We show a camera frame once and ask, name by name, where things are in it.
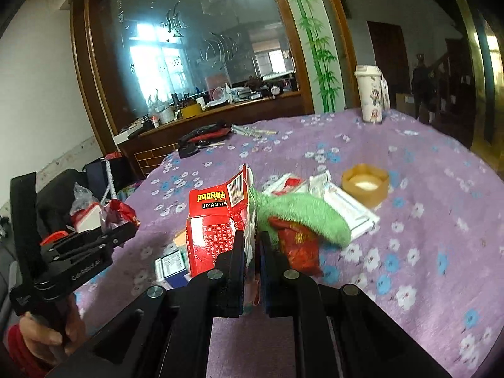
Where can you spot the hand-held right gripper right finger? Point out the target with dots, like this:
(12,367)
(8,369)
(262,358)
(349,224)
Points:
(271,283)

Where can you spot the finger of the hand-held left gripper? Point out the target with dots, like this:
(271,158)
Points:
(118,234)

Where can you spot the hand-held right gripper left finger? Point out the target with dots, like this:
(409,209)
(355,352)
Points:
(232,283)

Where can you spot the orange cardboard box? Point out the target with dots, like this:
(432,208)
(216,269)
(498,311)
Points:
(180,240)

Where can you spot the torn red cardboard box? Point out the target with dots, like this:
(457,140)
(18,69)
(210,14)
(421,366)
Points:
(208,220)

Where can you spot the white packet with red label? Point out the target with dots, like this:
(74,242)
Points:
(289,183)

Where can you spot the person's left forearm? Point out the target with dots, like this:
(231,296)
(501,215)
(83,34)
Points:
(21,352)

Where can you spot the person's left hand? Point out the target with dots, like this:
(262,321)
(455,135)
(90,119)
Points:
(43,332)

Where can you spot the red plastic bag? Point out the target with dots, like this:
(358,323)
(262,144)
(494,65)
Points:
(122,212)

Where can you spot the white box with red rim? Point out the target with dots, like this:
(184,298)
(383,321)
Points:
(88,216)

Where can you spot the red foil packet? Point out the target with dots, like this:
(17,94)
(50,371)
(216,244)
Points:
(295,244)

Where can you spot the black chair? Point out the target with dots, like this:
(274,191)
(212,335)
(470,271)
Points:
(55,201)

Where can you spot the clear plastic bag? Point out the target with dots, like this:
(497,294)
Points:
(82,195)

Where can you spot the small white blue box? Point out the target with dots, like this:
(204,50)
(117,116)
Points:
(171,264)

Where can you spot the dark bag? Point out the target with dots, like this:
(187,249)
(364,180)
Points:
(96,175)

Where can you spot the green towel cloth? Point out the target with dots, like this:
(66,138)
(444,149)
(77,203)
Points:
(307,212)

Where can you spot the flat white box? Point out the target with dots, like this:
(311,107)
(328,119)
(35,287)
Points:
(354,212)

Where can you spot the small black pouch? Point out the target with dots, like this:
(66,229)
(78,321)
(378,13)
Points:
(188,151)

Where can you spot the clear plastic wrapper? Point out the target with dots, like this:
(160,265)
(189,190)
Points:
(321,183)

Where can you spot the white jar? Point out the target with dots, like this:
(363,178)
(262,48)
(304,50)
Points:
(165,115)

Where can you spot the black and red tool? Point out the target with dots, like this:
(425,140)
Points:
(204,134)

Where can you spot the brown tape roll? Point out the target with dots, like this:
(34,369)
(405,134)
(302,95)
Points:
(378,195)

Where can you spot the yellow box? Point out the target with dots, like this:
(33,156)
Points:
(190,111)

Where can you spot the wrapped wooden chopsticks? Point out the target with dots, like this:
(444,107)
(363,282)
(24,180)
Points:
(252,131)

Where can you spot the purple floral tablecloth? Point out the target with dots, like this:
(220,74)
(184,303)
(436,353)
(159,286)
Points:
(413,204)

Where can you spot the wooden counter cabinet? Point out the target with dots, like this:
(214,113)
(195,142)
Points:
(256,110)

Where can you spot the white printed cup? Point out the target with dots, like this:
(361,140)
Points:
(368,98)

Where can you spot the white printed bottle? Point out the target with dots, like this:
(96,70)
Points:
(386,94)

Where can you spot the etched glass partition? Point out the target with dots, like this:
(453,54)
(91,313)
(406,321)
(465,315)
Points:
(197,27)

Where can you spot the bamboo painted panel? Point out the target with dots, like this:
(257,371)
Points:
(315,47)

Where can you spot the dark wooden door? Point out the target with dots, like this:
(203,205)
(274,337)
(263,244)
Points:
(388,55)

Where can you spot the golden door frame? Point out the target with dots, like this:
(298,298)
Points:
(472,47)

